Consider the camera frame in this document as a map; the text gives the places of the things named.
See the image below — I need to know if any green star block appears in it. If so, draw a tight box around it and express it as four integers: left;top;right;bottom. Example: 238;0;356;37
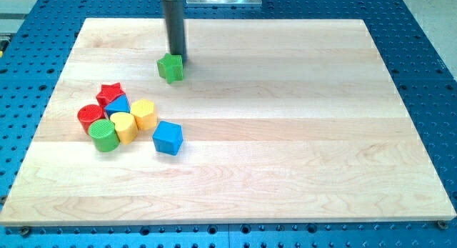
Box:
156;53;184;84

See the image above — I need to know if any red star block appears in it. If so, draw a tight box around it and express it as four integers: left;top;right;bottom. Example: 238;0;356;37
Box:
96;82;125;109

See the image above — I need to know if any blue cube block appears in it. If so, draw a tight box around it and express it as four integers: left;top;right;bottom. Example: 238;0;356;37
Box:
152;121;184;156

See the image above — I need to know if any green cylinder block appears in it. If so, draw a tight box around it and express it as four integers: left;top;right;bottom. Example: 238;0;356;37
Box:
89;119;120;152

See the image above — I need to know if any blue perforated metal table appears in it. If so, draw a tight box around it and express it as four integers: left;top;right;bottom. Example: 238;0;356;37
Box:
1;0;456;247

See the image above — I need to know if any yellow hexagon block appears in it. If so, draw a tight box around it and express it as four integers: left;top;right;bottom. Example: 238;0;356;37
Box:
130;99;157;131

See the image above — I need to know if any light wooden board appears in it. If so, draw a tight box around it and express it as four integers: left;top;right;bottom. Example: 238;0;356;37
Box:
1;18;456;227

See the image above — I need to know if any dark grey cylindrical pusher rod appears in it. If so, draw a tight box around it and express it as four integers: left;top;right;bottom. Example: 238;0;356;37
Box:
161;0;187;61

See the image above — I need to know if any red cylinder block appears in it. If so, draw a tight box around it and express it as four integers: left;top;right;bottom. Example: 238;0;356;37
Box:
77;104;105;134

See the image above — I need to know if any yellow heart block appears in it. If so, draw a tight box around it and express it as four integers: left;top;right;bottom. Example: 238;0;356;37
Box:
110;112;139;144

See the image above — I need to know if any blue triangle block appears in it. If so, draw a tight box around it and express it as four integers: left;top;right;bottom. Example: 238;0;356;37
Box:
104;94;131;118

